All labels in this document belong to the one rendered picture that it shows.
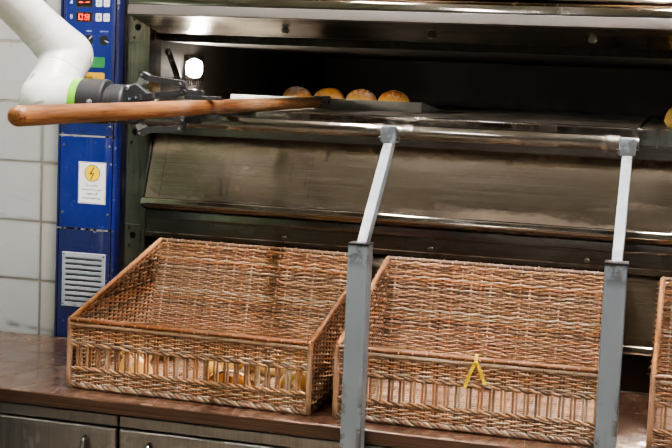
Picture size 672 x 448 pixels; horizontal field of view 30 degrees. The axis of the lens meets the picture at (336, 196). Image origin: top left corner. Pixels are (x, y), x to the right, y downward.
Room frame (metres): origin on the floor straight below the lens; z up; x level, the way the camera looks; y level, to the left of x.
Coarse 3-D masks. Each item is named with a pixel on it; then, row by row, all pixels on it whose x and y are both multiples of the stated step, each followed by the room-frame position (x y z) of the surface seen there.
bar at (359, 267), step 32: (224, 128) 2.68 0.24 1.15; (256, 128) 2.66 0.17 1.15; (288, 128) 2.64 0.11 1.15; (320, 128) 2.62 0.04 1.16; (352, 128) 2.60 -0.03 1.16; (384, 128) 2.58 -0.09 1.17; (416, 128) 2.57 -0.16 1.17; (448, 128) 2.56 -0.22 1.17; (480, 128) 2.55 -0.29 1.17; (384, 160) 2.54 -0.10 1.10; (352, 256) 2.37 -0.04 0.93; (352, 288) 2.37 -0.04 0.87; (608, 288) 2.25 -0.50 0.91; (352, 320) 2.37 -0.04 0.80; (608, 320) 2.24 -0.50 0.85; (352, 352) 2.37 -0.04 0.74; (608, 352) 2.24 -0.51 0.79; (352, 384) 2.37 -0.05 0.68; (608, 384) 2.24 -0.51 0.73; (352, 416) 2.36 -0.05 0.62; (608, 416) 2.24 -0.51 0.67
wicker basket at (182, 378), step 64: (192, 256) 3.05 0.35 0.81; (256, 256) 3.01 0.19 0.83; (320, 256) 2.96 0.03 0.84; (128, 320) 2.91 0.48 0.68; (192, 320) 3.00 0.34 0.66; (256, 320) 2.96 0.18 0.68; (320, 320) 2.92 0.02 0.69; (128, 384) 2.60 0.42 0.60; (192, 384) 2.56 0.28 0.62; (256, 384) 2.69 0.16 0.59; (320, 384) 2.56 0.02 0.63
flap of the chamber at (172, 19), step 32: (160, 32) 3.16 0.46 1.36; (192, 32) 3.12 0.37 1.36; (224, 32) 3.09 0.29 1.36; (256, 32) 3.05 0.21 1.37; (320, 32) 2.99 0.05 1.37; (352, 32) 2.96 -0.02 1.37; (384, 32) 2.93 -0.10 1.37; (416, 32) 2.90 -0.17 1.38; (448, 32) 2.87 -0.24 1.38; (480, 32) 2.84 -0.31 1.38; (512, 32) 2.81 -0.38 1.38; (544, 32) 2.79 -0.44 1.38; (576, 32) 2.76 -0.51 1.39; (608, 32) 2.73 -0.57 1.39; (640, 32) 2.71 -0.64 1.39
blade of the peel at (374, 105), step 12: (240, 96) 3.56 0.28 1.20; (252, 96) 3.55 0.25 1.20; (264, 96) 3.54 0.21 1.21; (276, 96) 3.53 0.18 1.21; (336, 108) 3.49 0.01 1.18; (348, 108) 3.48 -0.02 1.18; (360, 108) 3.48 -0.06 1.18; (372, 108) 3.47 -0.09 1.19; (384, 108) 3.46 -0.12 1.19; (396, 108) 3.45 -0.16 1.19; (408, 108) 3.45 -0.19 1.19; (420, 108) 3.44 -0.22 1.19; (432, 108) 3.62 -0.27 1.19
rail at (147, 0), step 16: (144, 0) 2.98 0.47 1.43; (160, 0) 2.96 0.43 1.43; (176, 0) 2.96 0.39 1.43; (192, 0) 2.94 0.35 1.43; (208, 0) 2.93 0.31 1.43; (224, 0) 2.93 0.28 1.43; (240, 0) 2.92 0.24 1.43; (256, 0) 2.91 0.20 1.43; (272, 0) 2.90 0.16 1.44; (288, 0) 2.89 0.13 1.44; (304, 0) 2.88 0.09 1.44; (608, 16) 2.70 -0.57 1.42; (624, 16) 2.69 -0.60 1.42; (640, 16) 2.68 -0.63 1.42; (656, 16) 2.67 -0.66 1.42
